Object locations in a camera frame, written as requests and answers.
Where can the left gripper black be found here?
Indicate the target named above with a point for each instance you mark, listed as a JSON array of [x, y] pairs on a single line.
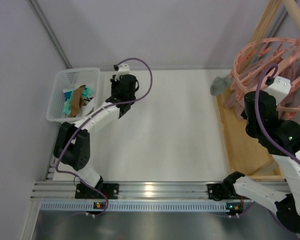
[[125, 81]]

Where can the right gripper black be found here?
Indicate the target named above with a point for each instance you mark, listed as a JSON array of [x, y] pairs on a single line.
[[261, 100]]

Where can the pink round clip hanger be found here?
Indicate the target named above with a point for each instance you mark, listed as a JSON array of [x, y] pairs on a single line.
[[277, 52]]

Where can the grey sock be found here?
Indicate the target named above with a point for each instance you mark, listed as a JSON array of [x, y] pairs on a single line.
[[219, 85]]

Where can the green blue patterned sock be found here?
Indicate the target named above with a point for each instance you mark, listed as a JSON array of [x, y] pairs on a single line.
[[68, 106]]

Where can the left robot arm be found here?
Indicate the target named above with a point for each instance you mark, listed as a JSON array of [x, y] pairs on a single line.
[[73, 146]]

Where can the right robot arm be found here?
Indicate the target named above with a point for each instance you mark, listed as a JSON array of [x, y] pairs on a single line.
[[282, 140]]

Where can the wooden rod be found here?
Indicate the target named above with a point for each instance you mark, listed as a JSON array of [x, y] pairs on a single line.
[[293, 10]]

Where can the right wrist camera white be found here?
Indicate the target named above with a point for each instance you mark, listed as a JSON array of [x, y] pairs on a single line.
[[279, 89]]

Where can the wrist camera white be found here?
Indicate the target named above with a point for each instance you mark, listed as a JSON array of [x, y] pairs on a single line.
[[279, 89], [121, 69]]

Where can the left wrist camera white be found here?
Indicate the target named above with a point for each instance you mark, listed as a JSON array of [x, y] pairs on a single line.
[[121, 69]]

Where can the wooden tray frame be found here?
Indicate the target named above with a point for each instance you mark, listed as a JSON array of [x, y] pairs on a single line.
[[243, 153]]

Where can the wooden upright post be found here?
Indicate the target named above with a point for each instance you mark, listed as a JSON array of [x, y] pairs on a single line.
[[267, 23]]

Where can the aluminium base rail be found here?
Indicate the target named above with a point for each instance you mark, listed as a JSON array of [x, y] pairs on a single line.
[[124, 190]]

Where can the white slotted cable duct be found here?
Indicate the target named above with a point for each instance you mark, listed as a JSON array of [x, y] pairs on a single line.
[[142, 206]]

